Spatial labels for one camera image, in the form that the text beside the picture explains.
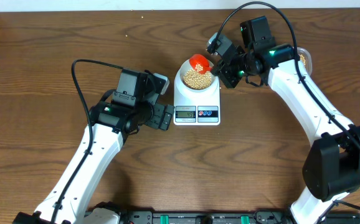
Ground red plastic measuring scoop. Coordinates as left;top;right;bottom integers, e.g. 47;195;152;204
189;54;212;74

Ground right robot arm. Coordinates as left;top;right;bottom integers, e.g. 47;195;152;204
207;17;360;223

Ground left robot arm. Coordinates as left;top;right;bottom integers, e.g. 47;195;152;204
13;69;174;223

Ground white digital kitchen scale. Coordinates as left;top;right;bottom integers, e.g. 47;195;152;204
174;77;220;126

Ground grey round bowl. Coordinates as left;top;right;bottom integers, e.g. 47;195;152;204
176;59;216;91

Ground soybeans in bowl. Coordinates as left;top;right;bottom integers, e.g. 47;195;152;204
183;69;212;90

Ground soybeans in container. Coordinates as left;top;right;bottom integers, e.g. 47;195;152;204
299;54;306;66

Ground clear plastic container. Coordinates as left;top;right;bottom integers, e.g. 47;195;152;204
297;47;313;76

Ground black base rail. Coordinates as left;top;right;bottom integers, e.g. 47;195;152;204
83;205;360;224

